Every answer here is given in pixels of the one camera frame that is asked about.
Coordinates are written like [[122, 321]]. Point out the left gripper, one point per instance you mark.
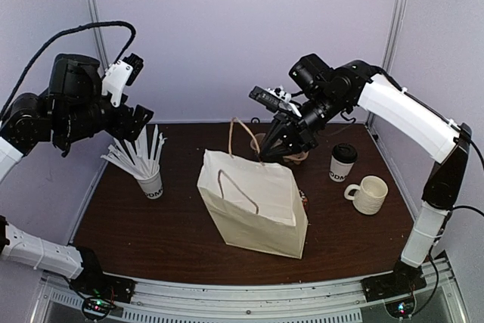
[[128, 125]]

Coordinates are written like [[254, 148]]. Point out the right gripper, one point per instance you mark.
[[296, 133]]

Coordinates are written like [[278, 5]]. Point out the cardboard cup carrier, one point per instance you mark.
[[296, 159]]

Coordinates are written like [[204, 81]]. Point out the black plastic cup lid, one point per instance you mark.
[[345, 153]]

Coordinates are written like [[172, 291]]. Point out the white paper cup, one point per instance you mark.
[[339, 170]]

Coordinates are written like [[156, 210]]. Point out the cream paper bag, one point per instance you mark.
[[255, 205]]

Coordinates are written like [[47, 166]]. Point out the paper cup with straws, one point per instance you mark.
[[152, 187]]

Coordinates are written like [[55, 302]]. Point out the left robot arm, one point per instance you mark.
[[77, 104]]

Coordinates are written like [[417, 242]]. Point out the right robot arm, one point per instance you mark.
[[332, 91]]

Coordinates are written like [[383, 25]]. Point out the red floral plate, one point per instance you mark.
[[305, 200]]

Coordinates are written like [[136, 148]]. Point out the cream ceramic mug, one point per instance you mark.
[[368, 196]]

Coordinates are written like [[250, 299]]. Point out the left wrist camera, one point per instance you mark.
[[118, 75]]

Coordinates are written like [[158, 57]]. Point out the left aluminium frame post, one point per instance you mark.
[[99, 39]]

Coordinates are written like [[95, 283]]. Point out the aluminium frame post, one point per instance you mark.
[[99, 39], [398, 14]]

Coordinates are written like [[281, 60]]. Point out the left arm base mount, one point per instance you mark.
[[112, 288]]

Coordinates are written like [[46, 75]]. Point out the aluminium front rail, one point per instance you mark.
[[341, 300]]

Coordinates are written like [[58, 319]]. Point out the right aluminium frame post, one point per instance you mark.
[[398, 14]]

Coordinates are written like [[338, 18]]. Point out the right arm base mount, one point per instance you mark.
[[382, 287]]

